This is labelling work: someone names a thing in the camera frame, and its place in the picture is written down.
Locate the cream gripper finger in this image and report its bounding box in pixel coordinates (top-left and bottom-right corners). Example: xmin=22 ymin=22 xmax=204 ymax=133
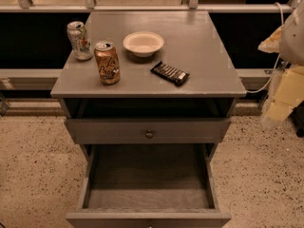
xmin=261 ymin=65 xmax=304 ymax=127
xmin=257 ymin=27 xmax=282 ymax=53

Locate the orange LaCroix can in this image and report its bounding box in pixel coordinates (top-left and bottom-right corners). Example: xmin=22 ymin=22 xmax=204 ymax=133
xmin=94 ymin=41 xmax=121 ymax=85

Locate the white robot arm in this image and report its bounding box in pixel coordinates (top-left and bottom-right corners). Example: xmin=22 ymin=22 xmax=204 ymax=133
xmin=258 ymin=1 xmax=304 ymax=127

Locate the grey wooden drawer cabinet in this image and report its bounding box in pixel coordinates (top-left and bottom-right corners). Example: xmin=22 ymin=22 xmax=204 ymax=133
xmin=50 ymin=9 xmax=247 ymax=228

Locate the open grey middle drawer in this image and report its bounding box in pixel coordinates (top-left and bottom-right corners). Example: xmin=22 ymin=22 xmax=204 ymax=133
xmin=66 ymin=144 xmax=231 ymax=228

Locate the white patterned soda can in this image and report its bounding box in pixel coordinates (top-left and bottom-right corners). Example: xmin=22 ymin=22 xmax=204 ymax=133
xmin=66 ymin=21 xmax=92 ymax=61

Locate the closed grey top drawer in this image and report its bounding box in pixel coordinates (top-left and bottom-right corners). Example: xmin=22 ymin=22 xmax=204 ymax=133
xmin=65 ymin=119 xmax=231 ymax=144

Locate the dark chocolate bar wrapper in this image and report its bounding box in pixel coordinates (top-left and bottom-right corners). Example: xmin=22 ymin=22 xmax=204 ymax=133
xmin=150 ymin=62 xmax=189 ymax=86

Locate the white cable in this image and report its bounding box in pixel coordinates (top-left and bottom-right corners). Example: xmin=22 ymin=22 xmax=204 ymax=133
xmin=245 ymin=1 xmax=285 ymax=95

